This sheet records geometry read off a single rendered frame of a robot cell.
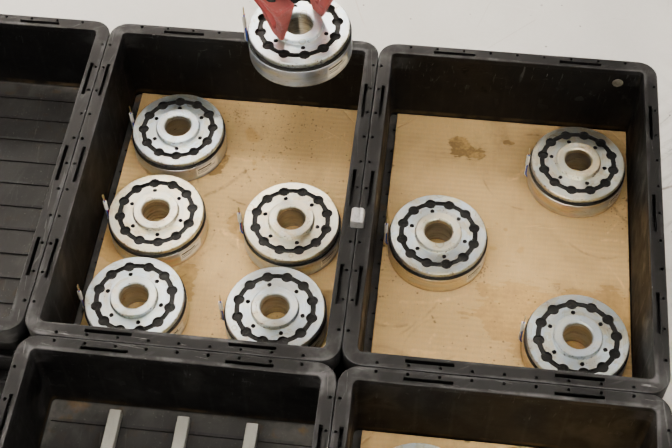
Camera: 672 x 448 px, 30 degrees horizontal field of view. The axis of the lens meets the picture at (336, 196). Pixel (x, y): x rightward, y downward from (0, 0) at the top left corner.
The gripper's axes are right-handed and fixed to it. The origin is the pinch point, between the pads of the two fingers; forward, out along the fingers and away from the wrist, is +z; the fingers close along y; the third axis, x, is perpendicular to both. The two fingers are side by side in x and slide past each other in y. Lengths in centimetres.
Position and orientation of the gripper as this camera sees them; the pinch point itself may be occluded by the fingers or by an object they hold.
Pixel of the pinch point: (298, 18)
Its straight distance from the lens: 124.5
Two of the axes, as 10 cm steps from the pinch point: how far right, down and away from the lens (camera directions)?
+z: 0.2, 5.8, 8.1
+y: 7.9, -5.1, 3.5
